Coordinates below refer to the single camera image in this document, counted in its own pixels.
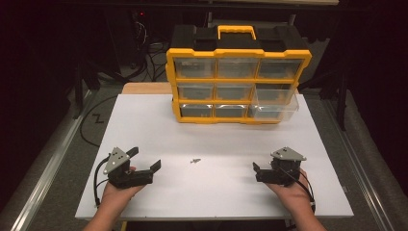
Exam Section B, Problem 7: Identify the bundle of tangled cables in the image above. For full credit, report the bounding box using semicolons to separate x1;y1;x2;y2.
128;18;169;83

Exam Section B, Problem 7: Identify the black metal stand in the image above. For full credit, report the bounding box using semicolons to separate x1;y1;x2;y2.
299;62;351;132
71;59;101;120

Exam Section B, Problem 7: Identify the thin black floor cable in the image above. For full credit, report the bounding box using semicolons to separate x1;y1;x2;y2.
79;94;120;148

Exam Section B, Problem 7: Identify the right hand-held gripper black cable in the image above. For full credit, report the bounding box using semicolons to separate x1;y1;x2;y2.
278;167;318;214

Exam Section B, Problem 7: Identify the grid of small clear drawers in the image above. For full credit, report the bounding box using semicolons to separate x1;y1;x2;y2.
173;57;304;119

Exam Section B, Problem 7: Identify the light wooden table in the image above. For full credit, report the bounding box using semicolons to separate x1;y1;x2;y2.
121;82;175;95

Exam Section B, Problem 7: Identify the yellow black drawer organizer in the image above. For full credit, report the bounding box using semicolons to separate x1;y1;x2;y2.
165;24;313;125

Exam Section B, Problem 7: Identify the clear plastic organizer drawer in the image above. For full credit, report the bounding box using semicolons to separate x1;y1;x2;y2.
248;84;300;123

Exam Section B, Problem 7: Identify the person's left hand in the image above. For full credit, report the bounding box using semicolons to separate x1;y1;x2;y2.
101;183;145;210

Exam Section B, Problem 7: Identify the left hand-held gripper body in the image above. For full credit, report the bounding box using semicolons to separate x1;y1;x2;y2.
103;146;154;190

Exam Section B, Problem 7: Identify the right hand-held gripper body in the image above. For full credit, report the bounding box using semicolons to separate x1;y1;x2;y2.
255;146;307;187

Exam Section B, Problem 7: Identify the hand-held gripper black cable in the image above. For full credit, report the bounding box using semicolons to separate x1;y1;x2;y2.
278;167;318;214
92;156;112;208

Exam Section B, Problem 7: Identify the aluminium floor rail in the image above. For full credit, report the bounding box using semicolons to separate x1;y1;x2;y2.
9;90;94;231
322;98;396;231

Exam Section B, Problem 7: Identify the person's right hand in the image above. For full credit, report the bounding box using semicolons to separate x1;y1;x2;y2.
265;168;315;216

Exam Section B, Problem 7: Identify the left hand-held gripper black cable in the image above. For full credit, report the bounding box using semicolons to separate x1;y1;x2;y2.
92;156;112;208

